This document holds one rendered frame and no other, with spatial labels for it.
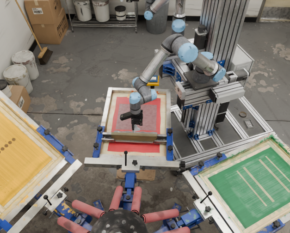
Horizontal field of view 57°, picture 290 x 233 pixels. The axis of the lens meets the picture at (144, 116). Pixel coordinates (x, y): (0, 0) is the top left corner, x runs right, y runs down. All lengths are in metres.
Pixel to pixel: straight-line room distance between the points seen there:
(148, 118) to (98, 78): 2.06
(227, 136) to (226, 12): 1.56
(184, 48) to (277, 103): 2.68
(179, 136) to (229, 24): 1.43
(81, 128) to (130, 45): 1.96
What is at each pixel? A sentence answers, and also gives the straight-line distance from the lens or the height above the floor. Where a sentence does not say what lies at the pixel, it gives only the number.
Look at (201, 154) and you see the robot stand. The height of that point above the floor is 0.23.
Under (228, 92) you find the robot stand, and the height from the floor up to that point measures 1.17.
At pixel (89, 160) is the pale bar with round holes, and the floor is 1.04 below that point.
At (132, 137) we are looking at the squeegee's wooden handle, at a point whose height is 1.04.
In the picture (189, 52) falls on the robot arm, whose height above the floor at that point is 1.74.
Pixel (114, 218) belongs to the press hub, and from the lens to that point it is 1.49.
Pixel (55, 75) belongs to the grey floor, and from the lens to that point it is 4.47.
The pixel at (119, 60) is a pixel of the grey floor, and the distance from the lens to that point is 4.56.
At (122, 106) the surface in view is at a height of 0.96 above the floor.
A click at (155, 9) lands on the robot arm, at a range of 2.42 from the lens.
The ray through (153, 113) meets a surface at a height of 0.96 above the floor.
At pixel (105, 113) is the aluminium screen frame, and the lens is 2.33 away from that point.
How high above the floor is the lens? 2.70
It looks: 48 degrees down
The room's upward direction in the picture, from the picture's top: 1 degrees counter-clockwise
